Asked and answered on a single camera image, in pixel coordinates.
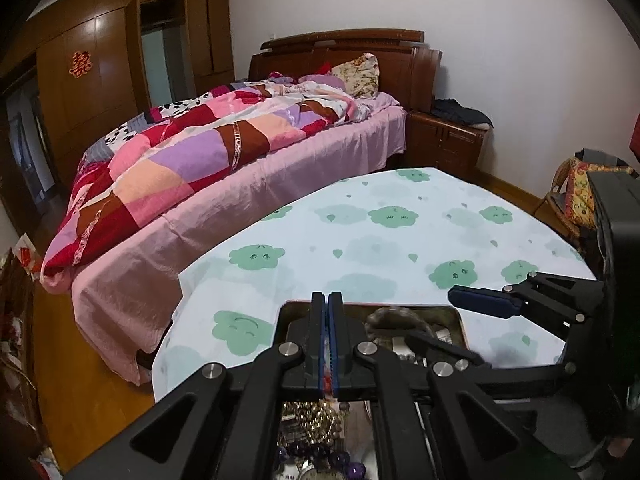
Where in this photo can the cloud print tablecloth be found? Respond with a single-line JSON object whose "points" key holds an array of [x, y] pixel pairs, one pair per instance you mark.
{"points": [[380, 255]]}

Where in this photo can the wooden nightstand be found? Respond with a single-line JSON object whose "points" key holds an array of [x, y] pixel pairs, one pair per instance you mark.
{"points": [[445, 145]]}

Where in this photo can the colourful patterned cushion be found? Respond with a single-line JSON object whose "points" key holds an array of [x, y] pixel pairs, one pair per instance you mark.
{"points": [[580, 195]]}

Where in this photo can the silver wristwatch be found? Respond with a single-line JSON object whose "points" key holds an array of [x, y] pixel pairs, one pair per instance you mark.
{"points": [[312, 471]]}

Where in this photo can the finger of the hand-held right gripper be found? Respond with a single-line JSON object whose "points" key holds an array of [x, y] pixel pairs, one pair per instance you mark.
{"points": [[480, 300], [440, 346]]}

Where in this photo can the pink metal tin box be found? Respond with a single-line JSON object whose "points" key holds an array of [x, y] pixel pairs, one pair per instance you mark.
{"points": [[450, 317]]}

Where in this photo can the patchwork quilt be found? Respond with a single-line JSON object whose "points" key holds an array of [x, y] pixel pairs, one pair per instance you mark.
{"points": [[190, 160]]}

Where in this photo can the cluttered wooden shelf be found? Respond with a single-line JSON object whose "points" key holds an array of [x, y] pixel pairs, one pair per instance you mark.
{"points": [[17, 360]]}

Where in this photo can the red paper cutting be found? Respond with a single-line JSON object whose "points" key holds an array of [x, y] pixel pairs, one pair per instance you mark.
{"points": [[80, 64]]}

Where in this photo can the wooden headboard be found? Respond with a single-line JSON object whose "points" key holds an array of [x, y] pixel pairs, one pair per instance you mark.
{"points": [[400, 60]]}

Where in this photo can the bed with pink sheet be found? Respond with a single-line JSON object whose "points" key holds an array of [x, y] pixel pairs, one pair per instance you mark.
{"points": [[250, 205]]}

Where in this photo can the wicker chair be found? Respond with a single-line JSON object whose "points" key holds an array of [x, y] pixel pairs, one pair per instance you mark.
{"points": [[560, 210]]}

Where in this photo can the purple pillow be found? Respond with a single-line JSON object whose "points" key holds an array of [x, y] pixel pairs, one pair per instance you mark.
{"points": [[320, 81]]}

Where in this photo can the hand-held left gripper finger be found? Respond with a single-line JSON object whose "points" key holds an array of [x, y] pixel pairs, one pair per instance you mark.
{"points": [[334, 350], [324, 350]]}

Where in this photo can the dark folded clothes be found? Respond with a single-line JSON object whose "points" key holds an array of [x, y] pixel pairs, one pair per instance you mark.
{"points": [[460, 111]]}

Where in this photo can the floral pillow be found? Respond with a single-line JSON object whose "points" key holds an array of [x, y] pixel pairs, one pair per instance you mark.
{"points": [[357, 72]]}

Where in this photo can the wooden wardrobe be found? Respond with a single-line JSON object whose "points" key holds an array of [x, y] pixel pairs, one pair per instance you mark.
{"points": [[100, 75]]}

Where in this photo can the red and white carton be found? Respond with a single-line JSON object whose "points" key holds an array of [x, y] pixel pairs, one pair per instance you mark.
{"points": [[27, 257]]}

